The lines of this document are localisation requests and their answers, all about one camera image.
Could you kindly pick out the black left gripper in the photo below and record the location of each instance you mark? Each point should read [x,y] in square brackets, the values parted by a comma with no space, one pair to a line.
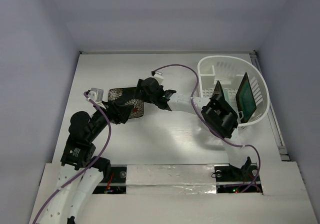
[118,113]

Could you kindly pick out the small black floral plate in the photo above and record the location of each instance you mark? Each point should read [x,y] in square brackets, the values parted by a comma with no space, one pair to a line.
[218,93]

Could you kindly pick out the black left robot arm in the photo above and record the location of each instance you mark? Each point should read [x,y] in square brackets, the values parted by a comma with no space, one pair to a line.
[80,170]

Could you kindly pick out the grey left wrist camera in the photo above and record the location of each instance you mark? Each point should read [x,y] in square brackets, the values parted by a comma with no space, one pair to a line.
[95,94]

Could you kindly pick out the silver taped front panel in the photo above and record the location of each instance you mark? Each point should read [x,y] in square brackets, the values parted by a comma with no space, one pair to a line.
[170,179]

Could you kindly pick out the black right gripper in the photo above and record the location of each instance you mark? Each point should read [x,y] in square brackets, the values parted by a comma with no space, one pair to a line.
[140,91]

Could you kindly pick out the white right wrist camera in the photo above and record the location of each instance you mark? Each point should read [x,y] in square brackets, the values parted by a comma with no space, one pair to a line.
[158,76]

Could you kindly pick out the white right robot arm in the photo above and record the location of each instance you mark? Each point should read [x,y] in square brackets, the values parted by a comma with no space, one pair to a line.
[214,112]

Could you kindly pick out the black teal square plate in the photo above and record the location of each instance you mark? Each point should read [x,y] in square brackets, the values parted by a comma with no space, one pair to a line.
[245,101]

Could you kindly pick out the large black floral plate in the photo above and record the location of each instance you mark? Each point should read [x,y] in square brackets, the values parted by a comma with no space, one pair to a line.
[126,96]

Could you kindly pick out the pale green plate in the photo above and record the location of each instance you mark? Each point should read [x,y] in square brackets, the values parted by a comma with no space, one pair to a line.
[230,97]

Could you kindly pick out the white plastic dish rack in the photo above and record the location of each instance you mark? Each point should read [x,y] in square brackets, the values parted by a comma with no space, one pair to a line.
[230,72]

